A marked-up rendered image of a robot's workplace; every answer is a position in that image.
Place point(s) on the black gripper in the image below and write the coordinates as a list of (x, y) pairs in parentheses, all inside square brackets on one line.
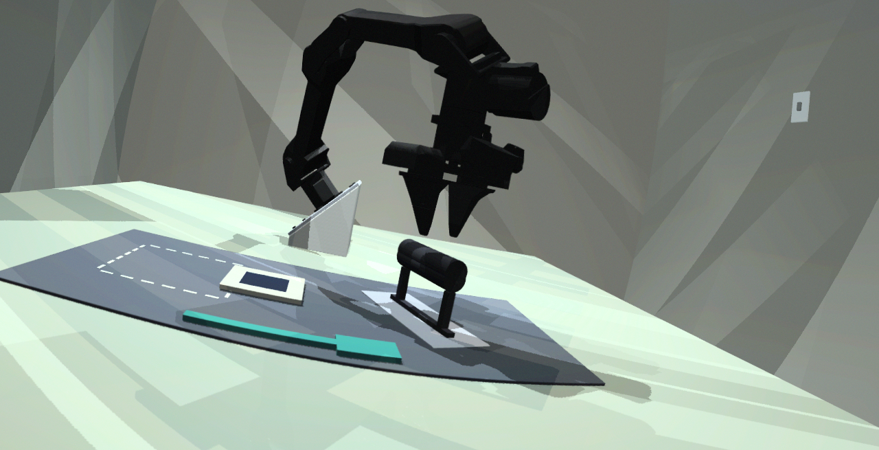
[(426, 167)]

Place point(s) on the white square tile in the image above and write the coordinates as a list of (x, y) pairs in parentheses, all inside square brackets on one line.
[(264, 284)]

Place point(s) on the teal flat trowel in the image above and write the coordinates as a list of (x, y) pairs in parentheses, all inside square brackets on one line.
[(345, 346)]

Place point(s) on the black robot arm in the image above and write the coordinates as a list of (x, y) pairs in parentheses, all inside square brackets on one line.
[(490, 84)]

